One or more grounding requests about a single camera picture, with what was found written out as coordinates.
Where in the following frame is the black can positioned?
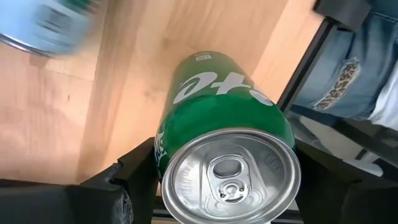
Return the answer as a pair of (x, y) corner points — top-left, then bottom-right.
(0, 0), (103, 59)

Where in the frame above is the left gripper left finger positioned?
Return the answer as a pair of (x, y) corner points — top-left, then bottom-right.
(0, 136), (162, 224)

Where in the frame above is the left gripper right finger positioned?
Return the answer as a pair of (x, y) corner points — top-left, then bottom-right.
(294, 138), (398, 224)

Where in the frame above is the person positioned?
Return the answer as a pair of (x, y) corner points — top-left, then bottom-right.
(292, 0), (398, 131)

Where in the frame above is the green Sprite can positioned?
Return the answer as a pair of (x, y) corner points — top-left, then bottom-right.
(154, 50), (302, 224)

